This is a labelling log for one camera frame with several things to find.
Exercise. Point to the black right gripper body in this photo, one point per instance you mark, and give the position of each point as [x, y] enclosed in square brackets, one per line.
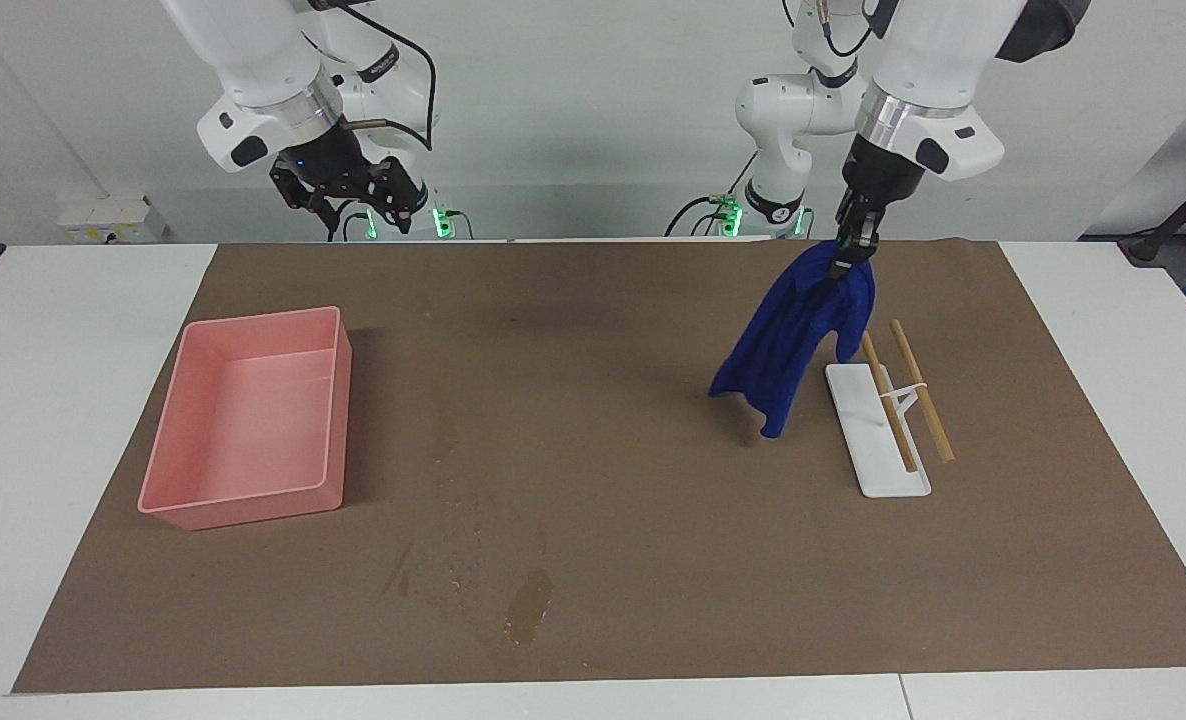
[333, 165]

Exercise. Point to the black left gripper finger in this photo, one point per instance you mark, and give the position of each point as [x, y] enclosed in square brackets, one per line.
[845, 230]
[866, 238]

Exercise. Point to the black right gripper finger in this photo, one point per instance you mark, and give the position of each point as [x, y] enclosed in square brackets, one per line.
[393, 190]
[298, 185]

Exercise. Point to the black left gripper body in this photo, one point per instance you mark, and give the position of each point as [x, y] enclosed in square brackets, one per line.
[883, 175]

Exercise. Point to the blue towel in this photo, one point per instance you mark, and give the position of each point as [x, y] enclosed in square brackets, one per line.
[793, 340]

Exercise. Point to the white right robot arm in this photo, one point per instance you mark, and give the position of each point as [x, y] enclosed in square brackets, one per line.
[253, 60]

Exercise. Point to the white towel rack base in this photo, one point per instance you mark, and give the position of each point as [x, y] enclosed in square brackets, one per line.
[868, 440]

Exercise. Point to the wide water puddle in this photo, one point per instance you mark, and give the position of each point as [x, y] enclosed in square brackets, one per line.
[530, 600]

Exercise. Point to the white power socket box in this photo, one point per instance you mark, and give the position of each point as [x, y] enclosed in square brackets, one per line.
[103, 215]

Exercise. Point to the pink plastic bin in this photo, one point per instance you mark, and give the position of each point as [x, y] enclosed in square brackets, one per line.
[253, 420]

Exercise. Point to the black stand foot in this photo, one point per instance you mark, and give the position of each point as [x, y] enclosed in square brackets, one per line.
[1143, 250]

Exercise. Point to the brown table mat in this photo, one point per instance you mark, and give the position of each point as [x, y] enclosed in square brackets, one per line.
[603, 400]

